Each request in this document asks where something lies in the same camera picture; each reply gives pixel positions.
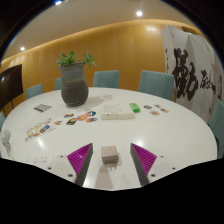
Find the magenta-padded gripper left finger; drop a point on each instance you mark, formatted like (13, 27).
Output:
(80, 156)

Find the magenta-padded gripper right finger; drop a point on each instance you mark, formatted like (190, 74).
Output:
(143, 156)

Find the pale pink charger block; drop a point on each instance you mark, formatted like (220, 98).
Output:
(109, 154)

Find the dark yellow-printed sticker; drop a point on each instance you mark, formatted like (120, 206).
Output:
(71, 121)

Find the orange and blue oval sticker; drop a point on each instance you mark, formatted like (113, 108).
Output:
(91, 119)

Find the small pale sticker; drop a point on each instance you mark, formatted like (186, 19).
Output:
(58, 122)

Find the small dark rectangular sticker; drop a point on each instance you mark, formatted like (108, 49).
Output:
(69, 115)

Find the blue and orange round sticker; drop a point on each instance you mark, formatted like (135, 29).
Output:
(90, 113)

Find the small round sticker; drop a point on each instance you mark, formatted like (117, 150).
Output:
(154, 113)
(157, 106)
(147, 107)
(164, 110)

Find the white flat box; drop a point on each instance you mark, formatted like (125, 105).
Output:
(126, 112)
(109, 112)

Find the colourful sticker sheet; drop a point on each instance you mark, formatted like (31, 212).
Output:
(40, 129)

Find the small green box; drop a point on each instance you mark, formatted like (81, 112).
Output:
(134, 107)

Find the grey flat booklet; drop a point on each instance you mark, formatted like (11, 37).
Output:
(42, 108)

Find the green plant in grey vase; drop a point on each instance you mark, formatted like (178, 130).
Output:
(74, 86)

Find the teal chairs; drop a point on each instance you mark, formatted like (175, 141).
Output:
(106, 79)

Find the white calligraphy folding screen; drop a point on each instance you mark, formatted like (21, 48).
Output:
(186, 73)

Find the black television on stand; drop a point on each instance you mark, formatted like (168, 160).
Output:
(10, 85)

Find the round ceiling lights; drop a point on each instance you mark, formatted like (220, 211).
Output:
(139, 13)

